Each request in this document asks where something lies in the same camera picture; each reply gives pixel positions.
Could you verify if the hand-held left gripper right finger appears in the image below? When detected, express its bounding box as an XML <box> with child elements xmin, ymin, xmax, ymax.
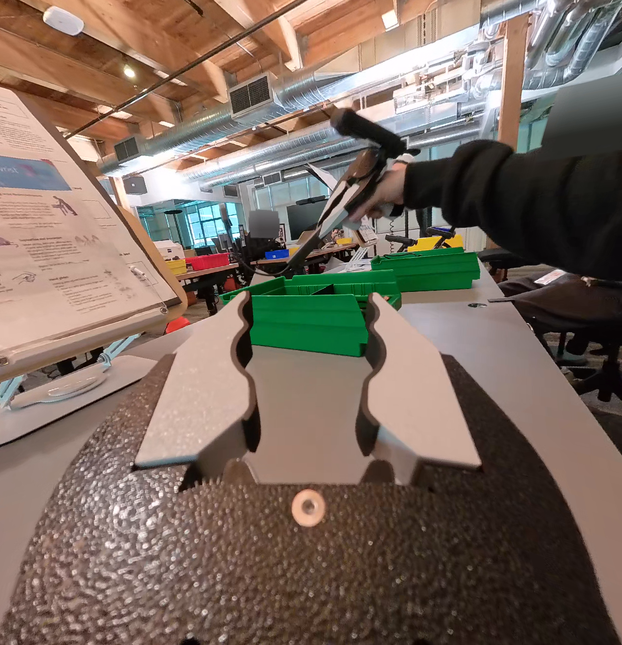
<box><xmin>355</xmin><ymin>292</ymin><xmax>483</xmax><ymax>487</ymax></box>

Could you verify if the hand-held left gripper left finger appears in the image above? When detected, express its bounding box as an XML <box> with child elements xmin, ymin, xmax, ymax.
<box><xmin>134</xmin><ymin>290</ymin><xmax>262</xmax><ymax>478</ymax></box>

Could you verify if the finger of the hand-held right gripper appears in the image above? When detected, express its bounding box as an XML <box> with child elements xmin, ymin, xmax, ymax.
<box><xmin>313</xmin><ymin>174</ymin><xmax>359</xmax><ymax>242</ymax></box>

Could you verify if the divided green bin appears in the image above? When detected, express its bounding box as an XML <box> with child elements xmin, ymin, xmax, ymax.
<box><xmin>219</xmin><ymin>269</ymin><xmax>403</xmax><ymax>358</ymax></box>

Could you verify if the person's right forearm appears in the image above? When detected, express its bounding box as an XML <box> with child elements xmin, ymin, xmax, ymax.
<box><xmin>403</xmin><ymin>140</ymin><xmax>622</xmax><ymax>282</ymax></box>

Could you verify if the grey desk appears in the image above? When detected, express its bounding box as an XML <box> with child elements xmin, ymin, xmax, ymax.
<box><xmin>0</xmin><ymin>257</ymin><xmax>622</xmax><ymax>641</ymax></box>

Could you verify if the person's right hand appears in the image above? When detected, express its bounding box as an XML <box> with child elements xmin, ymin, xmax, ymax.
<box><xmin>348</xmin><ymin>162</ymin><xmax>410</xmax><ymax>222</ymax></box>

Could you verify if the large black monitor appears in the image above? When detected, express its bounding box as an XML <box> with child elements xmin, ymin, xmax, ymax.
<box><xmin>287</xmin><ymin>202</ymin><xmax>329</xmax><ymax>242</ymax></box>

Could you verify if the plain green bin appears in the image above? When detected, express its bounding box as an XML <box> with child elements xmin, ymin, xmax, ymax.
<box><xmin>370</xmin><ymin>247</ymin><xmax>481</xmax><ymax>293</ymax></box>

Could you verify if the ventilation grille box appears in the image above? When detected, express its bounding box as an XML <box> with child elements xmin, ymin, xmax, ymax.
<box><xmin>227</xmin><ymin>73</ymin><xmax>276</xmax><ymax>119</ymax></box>

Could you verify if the red bin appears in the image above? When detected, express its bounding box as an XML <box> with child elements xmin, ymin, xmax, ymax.
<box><xmin>185</xmin><ymin>252</ymin><xmax>230</xmax><ymax>270</ymax></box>

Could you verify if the instruction sheet on stand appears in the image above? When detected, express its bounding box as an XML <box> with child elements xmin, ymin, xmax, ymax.
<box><xmin>0</xmin><ymin>83</ymin><xmax>188</xmax><ymax>449</ymax></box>

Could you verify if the sheet with blue banner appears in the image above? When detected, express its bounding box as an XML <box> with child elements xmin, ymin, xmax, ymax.
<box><xmin>0</xmin><ymin>83</ymin><xmax>170</xmax><ymax>353</ymax></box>

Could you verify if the white ceiling access point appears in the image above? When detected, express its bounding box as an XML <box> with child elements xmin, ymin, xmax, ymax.
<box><xmin>43</xmin><ymin>6</ymin><xmax>85</xmax><ymax>36</ymax></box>

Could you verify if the silver ventilation duct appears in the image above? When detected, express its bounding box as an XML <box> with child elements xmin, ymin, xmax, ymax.
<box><xmin>180</xmin><ymin>113</ymin><xmax>483</xmax><ymax>182</ymax></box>

